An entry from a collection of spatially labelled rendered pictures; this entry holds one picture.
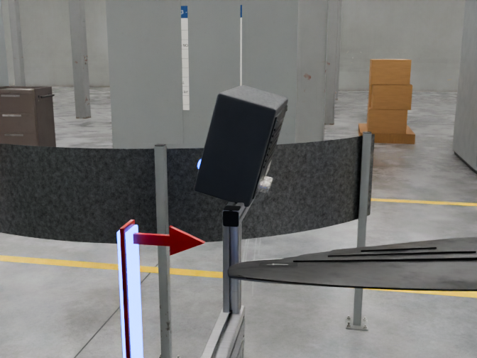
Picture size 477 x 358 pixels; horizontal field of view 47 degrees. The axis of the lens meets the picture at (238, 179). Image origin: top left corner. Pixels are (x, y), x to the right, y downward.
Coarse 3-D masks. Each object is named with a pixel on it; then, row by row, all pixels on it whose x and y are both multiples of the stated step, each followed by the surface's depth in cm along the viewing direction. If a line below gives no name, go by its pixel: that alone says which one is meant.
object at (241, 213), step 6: (228, 204) 101; (234, 204) 103; (240, 204) 101; (228, 210) 97; (240, 210) 98; (246, 210) 105; (222, 216) 97; (228, 216) 97; (234, 216) 97; (240, 216) 100; (222, 222) 97; (228, 222) 97; (234, 222) 97; (240, 222) 98
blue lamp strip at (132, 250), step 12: (132, 228) 44; (132, 240) 44; (132, 252) 44; (132, 264) 44; (132, 276) 44; (132, 288) 44; (132, 300) 44; (132, 312) 44; (132, 324) 45; (132, 336) 45; (132, 348) 45
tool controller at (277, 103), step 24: (240, 96) 101; (264, 96) 112; (216, 120) 99; (240, 120) 98; (264, 120) 98; (216, 144) 100; (240, 144) 99; (264, 144) 99; (216, 168) 101; (240, 168) 100; (264, 168) 107; (216, 192) 102; (240, 192) 101
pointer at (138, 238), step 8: (136, 232) 44; (176, 232) 43; (184, 232) 43; (136, 240) 44; (144, 240) 44; (152, 240) 44; (160, 240) 43; (168, 240) 43; (176, 240) 43; (184, 240) 43; (192, 240) 43; (200, 240) 43; (176, 248) 43; (184, 248) 43
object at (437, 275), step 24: (432, 240) 47; (456, 240) 43; (240, 264) 40; (312, 264) 39; (336, 264) 39; (360, 264) 39; (384, 264) 38; (408, 264) 38; (432, 264) 38; (456, 264) 38; (384, 288) 33; (408, 288) 33; (432, 288) 34; (456, 288) 34
